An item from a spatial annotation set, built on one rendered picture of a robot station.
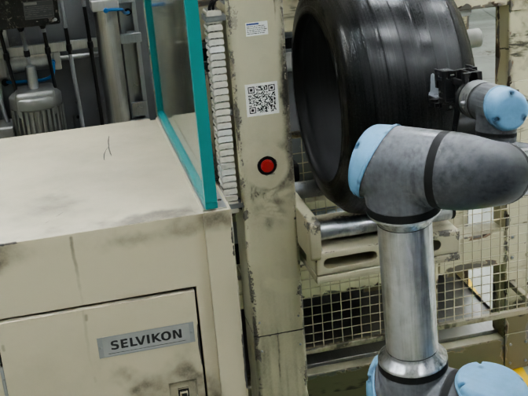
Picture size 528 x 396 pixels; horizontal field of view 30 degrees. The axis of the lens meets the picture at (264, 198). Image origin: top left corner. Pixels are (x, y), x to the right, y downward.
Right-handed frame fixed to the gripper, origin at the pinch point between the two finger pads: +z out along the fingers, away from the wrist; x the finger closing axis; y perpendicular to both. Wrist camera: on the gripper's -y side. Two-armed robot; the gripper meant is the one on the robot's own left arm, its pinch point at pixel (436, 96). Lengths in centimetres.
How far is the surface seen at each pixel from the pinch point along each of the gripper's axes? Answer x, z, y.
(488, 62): -234, 484, -73
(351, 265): 17.5, 15.5, -39.7
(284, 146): 29.1, 22.2, -10.7
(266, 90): 32.0, 20.6, 3.0
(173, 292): 65, -53, -14
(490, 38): -270, 557, -65
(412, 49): 3.3, 3.5, 9.9
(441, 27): -4.3, 5.6, 13.4
